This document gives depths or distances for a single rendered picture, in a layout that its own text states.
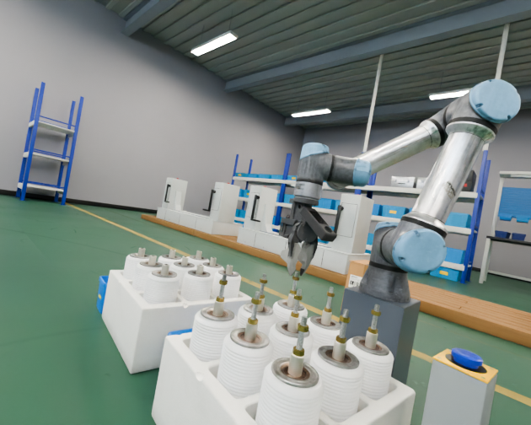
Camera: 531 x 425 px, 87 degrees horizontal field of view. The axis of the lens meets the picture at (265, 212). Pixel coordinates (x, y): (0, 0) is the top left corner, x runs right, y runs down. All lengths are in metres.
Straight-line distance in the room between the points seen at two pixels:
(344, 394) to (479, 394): 0.19
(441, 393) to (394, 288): 0.44
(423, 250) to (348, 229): 1.90
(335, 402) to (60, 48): 6.99
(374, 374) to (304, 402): 0.23
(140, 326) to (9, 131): 6.02
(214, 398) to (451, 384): 0.37
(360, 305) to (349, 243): 1.75
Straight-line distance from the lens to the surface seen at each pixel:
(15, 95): 6.78
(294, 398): 0.47
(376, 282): 0.94
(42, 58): 6.99
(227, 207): 3.98
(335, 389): 0.57
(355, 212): 2.66
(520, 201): 6.38
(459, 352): 0.57
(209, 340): 0.64
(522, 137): 9.15
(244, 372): 0.56
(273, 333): 0.64
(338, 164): 0.78
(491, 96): 0.94
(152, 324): 0.89
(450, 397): 0.57
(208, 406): 0.58
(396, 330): 0.92
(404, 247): 0.79
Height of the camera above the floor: 0.49
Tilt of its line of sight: level
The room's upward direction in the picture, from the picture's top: 10 degrees clockwise
